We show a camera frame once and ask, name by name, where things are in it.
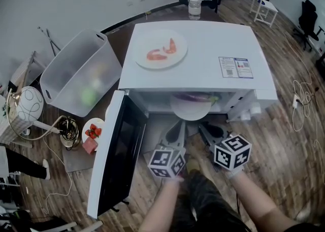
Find black coiled cable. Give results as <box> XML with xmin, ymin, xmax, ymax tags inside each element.
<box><xmin>57</xmin><ymin>117</ymin><xmax>80</xmax><ymax>142</ymax></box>

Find person's left forearm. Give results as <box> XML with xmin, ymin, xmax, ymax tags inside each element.
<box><xmin>144</xmin><ymin>176</ymin><xmax>185</xmax><ymax>232</ymax></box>

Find person's right forearm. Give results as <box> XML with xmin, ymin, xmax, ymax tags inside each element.
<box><xmin>227</xmin><ymin>169</ymin><xmax>300</xmax><ymax>232</ymax></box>

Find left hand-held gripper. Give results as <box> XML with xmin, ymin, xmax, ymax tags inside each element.
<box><xmin>148</xmin><ymin>121</ymin><xmax>188</xmax><ymax>179</ymax></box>

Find person's tan shoe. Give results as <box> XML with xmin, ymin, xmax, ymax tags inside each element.
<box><xmin>186</xmin><ymin>158</ymin><xmax>201</xmax><ymax>173</ymax></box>

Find bunch of red strawberries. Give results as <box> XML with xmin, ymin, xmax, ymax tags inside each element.
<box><xmin>85</xmin><ymin>123</ymin><xmax>102</xmax><ymax>139</ymax></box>

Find white plate with strawberries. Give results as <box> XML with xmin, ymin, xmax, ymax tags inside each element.
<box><xmin>81</xmin><ymin>117</ymin><xmax>105</xmax><ymax>148</ymax></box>

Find long white cable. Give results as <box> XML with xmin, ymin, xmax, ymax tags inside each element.
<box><xmin>291</xmin><ymin>80</ymin><xmax>325</xmax><ymax>150</ymax></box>

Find white plate with shrimps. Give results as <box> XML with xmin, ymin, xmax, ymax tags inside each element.
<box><xmin>134</xmin><ymin>29</ymin><xmax>188</xmax><ymax>70</ymax></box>

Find dark wooden table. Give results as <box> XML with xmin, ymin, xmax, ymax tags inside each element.
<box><xmin>48</xmin><ymin>5</ymin><xmax>254</xmax><ymax>173</ymax></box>

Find purple eggplant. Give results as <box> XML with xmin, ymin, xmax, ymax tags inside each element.
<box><xmin>172</xmin><ymin>93</ymin><xmax>219</xmax><ymax>103</ymax></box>

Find white table with checkered cloth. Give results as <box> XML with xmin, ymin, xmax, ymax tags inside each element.
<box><xmin>0</xmin><ymin>50</ymin><xmax>47</xmax><ymax>149</ymax></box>

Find white microwave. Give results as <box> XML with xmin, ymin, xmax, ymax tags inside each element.
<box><xmin>87</xmin><ymin>20</ymin><xmax>279</xmax><ymax>219</ymax></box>

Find black tripod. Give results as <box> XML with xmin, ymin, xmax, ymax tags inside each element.
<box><xmin>37</xmin><ymin>26</ymin><xmax>61</xmax><ymax>56</ymax></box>

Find translucent plastic storage bin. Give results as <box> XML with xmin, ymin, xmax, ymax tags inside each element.
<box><xmin>40</xmin><ymin>28</ymin><xmax>123</xmax><ymax>118</ymax></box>

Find glass jar with lid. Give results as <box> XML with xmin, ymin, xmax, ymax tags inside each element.
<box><xmin>187</xmin><ymin>0</ymin><xmax>203</xmax><ymax>21</ymax></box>

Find orange shrimp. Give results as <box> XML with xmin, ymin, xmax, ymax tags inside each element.
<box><xmin>162</xmin><ymin>38</ymin><xmax>178</xmax><ymax>54</ymax></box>
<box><xmin>146</xmin><ymin>49</ymin><xmax>168</xmax><ymax>61</ymax></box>

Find white globe desk lamp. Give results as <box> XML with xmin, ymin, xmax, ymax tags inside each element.
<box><xmin>7</xmin><ymin>86</ymin><xmax>82</xmax><ymax>148</ymax></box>

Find white power strip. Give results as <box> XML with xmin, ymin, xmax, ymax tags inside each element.
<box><xmin>291</xmin><ymin>94</ymin><xmax>302</xmax><ymax>109</ymax></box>

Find white wooden chair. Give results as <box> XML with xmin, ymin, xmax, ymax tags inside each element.
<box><xmin>250</xmin><ymin>0</ymin><xmax>279</xmax><ymax>28</ymax></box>

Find white round plate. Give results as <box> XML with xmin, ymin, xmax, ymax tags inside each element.
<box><xmin>169</xmin><ymin>96</ymin><xmax>213</xmax><ymax>121</ymax></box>

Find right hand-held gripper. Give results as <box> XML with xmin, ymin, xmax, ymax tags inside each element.
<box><xmin>198</xmin><ymin>121</ymin><xmax>252</xmax><ymax>172</ymax></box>

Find pink meat block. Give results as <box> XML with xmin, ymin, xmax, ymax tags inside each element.
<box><xmin>82</xmin><ymin>137</ymin><xmax>99</xmax><ymax>154</ymax></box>

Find person's dark shorts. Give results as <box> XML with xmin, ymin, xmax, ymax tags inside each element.
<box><xmin>172</xmin><ymin>170</ymin><xmax>251</xmax><ymax>232</ymax></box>

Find green vegetable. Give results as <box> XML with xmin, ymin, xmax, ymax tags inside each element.
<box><xmin>81</xmin><ymin>88</ymin><xmax>99</xmax><ymax>106</ymax></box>

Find thin white lamp cable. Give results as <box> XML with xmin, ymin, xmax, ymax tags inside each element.
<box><xmin>42</xmin><ymin>134</ymin><xmax>74</xmax><ymax>214</ymax></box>

